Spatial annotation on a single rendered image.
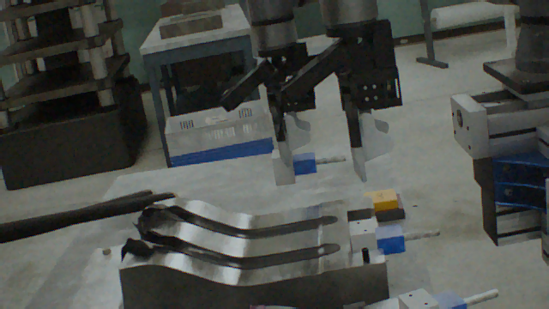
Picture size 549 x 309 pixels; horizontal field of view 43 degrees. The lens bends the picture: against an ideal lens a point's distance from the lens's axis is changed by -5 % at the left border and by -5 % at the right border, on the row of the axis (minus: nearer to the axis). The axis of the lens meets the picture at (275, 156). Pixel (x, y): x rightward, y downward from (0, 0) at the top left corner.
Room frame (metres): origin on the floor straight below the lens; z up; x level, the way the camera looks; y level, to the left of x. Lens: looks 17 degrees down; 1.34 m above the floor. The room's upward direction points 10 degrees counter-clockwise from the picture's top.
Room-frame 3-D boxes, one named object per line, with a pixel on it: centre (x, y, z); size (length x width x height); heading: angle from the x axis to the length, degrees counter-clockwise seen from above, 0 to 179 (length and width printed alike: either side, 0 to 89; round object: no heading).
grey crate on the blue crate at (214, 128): (4.21, 0.31, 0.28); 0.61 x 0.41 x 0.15; 92
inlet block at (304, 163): (1.27, -0.06, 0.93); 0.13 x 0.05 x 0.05; 85
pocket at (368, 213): (1.08, -0.12, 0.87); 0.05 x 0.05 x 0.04; 84
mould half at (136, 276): (1.05, 0.11, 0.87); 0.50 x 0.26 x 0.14; 84
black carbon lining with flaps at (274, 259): (1.04, 0.10, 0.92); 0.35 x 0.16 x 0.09; 84
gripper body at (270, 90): (1.27, -0.04, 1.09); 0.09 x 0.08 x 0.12; 84
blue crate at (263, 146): (4.22, 0.31, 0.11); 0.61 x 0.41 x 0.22; 92
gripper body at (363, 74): (0.97, -0.14, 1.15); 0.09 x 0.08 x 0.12; 84
